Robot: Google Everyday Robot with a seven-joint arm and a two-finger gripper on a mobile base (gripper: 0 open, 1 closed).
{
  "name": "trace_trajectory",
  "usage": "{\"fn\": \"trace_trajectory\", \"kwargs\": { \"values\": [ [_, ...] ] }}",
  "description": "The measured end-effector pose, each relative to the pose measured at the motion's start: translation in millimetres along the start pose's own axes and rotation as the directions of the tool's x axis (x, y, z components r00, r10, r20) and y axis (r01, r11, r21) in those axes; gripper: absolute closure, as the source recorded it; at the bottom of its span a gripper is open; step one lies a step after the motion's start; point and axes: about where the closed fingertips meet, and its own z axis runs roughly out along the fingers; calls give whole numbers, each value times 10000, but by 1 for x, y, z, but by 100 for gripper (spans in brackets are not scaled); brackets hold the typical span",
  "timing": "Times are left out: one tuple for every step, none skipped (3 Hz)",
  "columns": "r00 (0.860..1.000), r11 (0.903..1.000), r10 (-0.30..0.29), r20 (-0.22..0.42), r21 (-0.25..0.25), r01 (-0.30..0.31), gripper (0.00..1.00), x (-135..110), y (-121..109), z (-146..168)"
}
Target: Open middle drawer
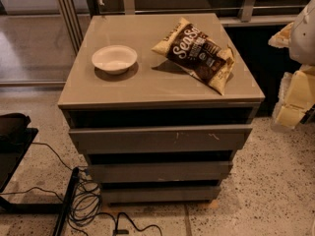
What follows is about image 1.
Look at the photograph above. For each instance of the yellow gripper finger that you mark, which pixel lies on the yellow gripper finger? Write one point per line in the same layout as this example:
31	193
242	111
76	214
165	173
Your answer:
281	38

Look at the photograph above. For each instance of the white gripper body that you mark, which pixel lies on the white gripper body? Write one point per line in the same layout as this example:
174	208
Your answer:
303	36

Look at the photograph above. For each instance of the grey drawer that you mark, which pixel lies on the grey drawer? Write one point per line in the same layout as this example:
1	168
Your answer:
160	172
160	139
150	195

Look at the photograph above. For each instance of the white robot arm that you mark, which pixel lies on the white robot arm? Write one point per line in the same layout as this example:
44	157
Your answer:
302	39

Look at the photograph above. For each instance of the grey top drawer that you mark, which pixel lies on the grey top drawer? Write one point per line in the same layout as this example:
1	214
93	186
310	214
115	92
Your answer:
160	139

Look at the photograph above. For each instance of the grey three-drawer cabinet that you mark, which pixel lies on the grey three-drawer cabinet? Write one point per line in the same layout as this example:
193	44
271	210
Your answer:
154	92

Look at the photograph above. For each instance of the grey bottom drawer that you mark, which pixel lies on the grey bottom drawer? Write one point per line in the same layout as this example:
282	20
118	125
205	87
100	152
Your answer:
150	195

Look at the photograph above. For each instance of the dark object at right edge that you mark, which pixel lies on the dark object at right edge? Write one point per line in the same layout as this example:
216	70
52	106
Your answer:
309	115

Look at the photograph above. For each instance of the brown and yellow chip bag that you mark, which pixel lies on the brown and yellow chip bag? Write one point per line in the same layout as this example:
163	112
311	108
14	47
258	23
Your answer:
198	55

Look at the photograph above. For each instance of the white bowl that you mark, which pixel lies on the white bowl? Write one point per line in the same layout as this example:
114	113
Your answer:
114	59

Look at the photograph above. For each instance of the dark bag on stand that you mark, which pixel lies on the dark bag on stand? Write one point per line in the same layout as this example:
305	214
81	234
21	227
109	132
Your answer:
12	130

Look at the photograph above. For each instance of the black metal stand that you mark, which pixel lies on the black metal stand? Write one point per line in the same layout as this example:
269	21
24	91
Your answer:
45	170

